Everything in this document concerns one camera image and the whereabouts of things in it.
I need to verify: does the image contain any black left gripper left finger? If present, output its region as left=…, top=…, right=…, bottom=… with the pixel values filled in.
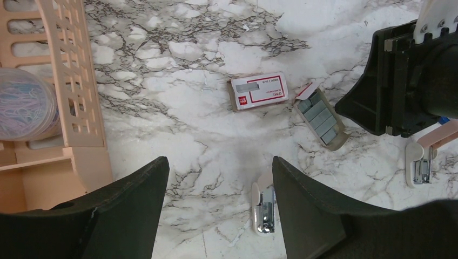
left=1, top=156, right=170, bottom=258

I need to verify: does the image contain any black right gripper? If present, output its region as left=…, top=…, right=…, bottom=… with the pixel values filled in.
left=335, top=22, right=457, bottom=138

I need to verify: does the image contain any orange plastic desk organizer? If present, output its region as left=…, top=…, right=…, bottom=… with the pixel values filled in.
left=0, top=0, right=114, bottom=214

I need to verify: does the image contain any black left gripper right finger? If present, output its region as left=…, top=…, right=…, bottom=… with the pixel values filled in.
left=272, top=156, right=457, bottom=258

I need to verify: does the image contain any staple tray with staples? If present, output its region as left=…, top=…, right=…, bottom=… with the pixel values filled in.
left=293, top=83, right=349, bottom=151

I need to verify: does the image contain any clear tape roll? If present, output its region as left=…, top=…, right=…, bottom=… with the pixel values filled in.
left=1, top=68, right=61, bottom=141

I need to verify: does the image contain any white eraser block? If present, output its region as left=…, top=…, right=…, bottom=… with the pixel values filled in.
left=251, top=172, right=275, bottom=236

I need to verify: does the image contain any red white staple box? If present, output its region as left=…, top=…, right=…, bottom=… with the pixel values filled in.
left=227, top=72, right=288, bottom=112

